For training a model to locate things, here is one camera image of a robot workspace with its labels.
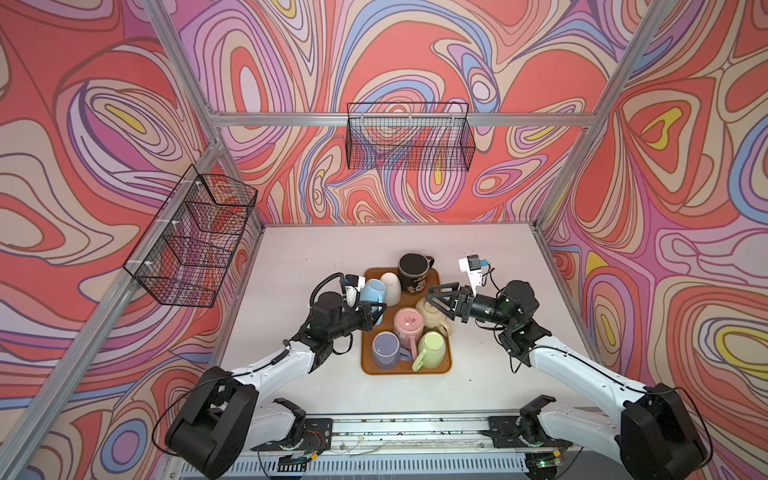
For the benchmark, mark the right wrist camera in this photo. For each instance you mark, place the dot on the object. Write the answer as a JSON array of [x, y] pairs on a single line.
[[476, 270]]

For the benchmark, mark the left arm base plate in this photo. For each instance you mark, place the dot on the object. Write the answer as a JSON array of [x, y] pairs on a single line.
[[313, 437]]

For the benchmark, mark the black wire basket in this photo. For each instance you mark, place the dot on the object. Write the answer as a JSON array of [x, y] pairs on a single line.
[[200, 227], [409, 136]]

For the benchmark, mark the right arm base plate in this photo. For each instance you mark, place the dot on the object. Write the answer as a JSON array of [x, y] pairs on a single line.
[[520, 432]]

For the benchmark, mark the light blue mug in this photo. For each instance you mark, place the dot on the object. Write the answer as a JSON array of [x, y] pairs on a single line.
[[373, 291]]

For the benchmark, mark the aluminium mounting rail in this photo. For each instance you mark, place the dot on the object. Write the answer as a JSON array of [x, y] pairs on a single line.
[[408, 429]]

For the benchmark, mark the pink mug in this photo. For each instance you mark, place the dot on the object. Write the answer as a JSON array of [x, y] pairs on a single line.
[[409, 328]]

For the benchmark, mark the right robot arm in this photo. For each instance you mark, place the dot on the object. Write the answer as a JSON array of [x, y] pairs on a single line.
[[646, 429]]

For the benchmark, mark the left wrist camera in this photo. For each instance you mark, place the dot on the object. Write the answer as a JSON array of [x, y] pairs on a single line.
[[353, 286]]

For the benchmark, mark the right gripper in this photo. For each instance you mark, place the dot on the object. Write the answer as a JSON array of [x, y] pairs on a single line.
[[462, 306]]

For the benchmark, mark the beige speckled mug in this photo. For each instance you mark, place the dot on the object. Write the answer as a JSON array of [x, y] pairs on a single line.
[[432, 318]]

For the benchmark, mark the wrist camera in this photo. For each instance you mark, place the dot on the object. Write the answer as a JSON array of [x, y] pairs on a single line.
[[353, 286], [476, 270]]

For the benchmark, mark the purple mug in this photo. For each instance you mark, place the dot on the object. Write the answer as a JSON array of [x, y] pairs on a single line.
[[387, 351]]

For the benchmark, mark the black patterned mug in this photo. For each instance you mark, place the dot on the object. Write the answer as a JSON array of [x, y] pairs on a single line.
[[413, 269]]

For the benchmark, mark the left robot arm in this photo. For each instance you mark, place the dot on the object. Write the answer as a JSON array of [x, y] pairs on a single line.
[[247, 387]]

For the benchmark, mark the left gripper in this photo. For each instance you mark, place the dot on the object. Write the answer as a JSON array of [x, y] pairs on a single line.
[[364, 318]]

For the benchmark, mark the brown wooden tray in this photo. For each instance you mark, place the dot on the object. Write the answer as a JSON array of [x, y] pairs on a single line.
[[404, 368]]

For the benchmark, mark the black wire basket back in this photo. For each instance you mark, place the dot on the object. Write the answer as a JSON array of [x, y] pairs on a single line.
[[409, 136]]

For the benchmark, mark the black wire basket left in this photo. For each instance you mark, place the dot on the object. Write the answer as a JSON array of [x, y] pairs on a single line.
[[200, 227]]

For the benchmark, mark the light green mug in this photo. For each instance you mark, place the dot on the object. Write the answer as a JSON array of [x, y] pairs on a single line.
[[431, 351]]

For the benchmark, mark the white mug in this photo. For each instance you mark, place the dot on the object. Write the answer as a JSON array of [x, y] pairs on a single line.
[[393, 290]]

